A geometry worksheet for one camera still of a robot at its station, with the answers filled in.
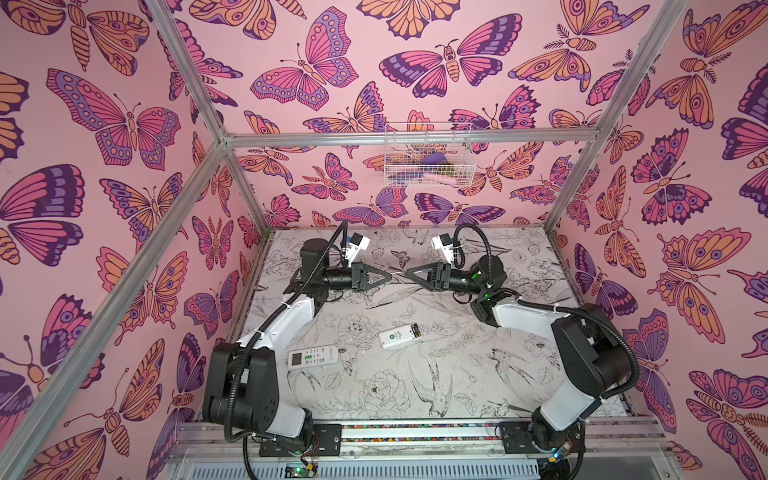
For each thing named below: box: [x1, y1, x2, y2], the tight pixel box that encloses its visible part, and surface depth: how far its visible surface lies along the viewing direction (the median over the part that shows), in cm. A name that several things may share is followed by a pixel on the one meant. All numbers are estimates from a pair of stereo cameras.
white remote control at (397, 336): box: [379, 325, 423, 349], surface depth 92 cm
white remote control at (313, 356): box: [288, 345, 339, 369], surface depth 89 cm
